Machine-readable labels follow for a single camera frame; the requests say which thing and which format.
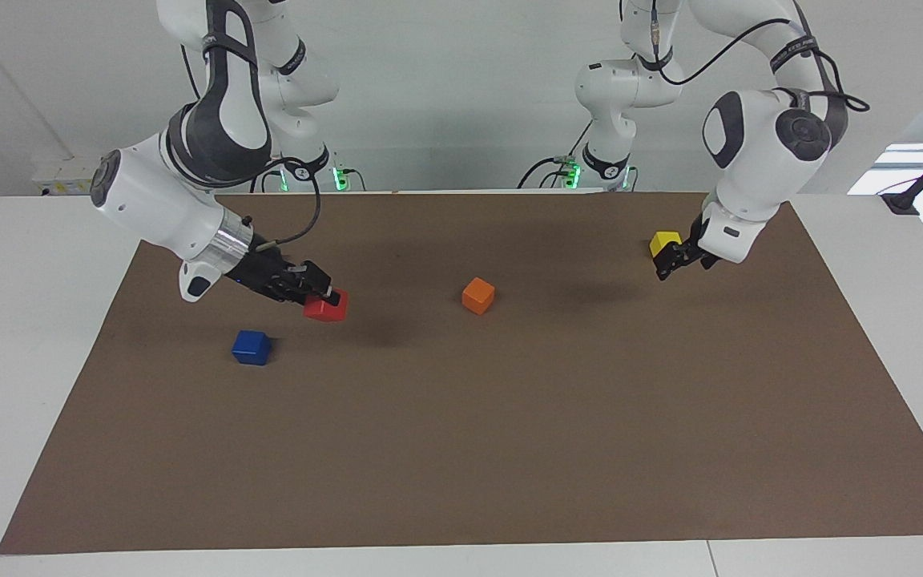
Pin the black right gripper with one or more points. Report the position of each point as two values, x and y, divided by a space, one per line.
265 272

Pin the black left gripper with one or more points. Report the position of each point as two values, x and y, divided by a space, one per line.
698 236

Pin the red wooden block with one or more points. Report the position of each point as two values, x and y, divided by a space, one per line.
325 308

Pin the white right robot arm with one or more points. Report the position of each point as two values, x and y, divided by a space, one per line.
173 200

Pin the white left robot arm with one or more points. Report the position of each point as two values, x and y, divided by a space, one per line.
758 152

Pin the yellow wooden block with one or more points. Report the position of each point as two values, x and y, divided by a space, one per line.
662 240

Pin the blue wooden block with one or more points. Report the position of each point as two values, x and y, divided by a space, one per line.
251 348

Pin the orange wooden block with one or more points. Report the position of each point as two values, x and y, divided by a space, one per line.
477 296

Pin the brown table mat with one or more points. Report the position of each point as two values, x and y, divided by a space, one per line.
461 433

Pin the white cardboard box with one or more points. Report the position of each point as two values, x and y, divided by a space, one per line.
61 180

